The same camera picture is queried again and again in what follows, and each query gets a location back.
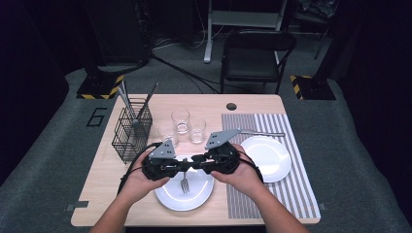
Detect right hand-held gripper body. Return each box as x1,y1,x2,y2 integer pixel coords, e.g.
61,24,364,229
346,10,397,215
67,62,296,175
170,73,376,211
204,129,241,176

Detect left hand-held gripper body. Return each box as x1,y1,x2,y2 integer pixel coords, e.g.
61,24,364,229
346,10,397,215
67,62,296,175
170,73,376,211
141,139,183,182

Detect clear drinking glass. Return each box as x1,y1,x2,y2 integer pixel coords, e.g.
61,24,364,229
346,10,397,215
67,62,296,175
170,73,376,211
188,116,207,145
170,108,190,135
157,121,180,149

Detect large white plate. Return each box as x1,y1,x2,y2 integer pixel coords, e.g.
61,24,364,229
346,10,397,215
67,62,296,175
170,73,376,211
154,154,215,213

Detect black wire cutlery rack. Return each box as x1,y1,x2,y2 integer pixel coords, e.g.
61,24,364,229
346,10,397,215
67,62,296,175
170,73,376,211
111,96,154,165

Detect small white plate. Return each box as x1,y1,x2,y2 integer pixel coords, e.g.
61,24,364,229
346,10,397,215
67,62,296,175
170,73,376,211
240,135,292,183

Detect person's left hand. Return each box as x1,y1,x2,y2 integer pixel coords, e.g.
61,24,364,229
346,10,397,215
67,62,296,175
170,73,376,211
124,158,170,206

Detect person's right hand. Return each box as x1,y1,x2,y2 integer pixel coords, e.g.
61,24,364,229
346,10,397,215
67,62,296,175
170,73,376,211
211,144,265,199

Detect striped grey placemat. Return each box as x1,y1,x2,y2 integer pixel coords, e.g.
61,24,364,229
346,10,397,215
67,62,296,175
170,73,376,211
221,113,322,219

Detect dark grey utensil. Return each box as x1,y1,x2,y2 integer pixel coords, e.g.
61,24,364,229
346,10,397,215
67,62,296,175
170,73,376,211
137,82,159,124

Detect black folding chair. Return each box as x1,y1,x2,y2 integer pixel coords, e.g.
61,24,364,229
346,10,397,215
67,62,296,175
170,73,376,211
220,28,297,95

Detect black striped stand base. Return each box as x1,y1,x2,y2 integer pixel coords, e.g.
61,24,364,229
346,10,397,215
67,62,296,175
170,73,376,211
290,75,336,101
76,74,125,100

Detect black cabinet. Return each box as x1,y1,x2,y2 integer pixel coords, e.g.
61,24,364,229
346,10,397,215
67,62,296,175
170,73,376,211
82,0,153,67

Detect dark curtain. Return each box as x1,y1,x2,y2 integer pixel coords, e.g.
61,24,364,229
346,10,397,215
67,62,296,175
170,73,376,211
0,0,86,187
319,0,412,224

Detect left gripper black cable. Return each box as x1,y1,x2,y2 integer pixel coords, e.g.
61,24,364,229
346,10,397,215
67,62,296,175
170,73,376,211
118,142,163,195

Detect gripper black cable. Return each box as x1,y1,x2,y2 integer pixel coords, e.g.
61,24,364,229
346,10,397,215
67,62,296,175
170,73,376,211
118,142,163,195
239,150,265,183

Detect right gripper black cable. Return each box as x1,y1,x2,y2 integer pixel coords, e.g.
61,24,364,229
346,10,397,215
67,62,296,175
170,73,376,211
239,150,265,183

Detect black floor cable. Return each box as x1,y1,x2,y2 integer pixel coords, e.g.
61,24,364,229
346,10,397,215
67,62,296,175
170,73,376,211
150,53,224,95

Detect white desk frame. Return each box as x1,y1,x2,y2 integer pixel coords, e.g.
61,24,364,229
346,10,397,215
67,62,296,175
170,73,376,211
203,0,290,64

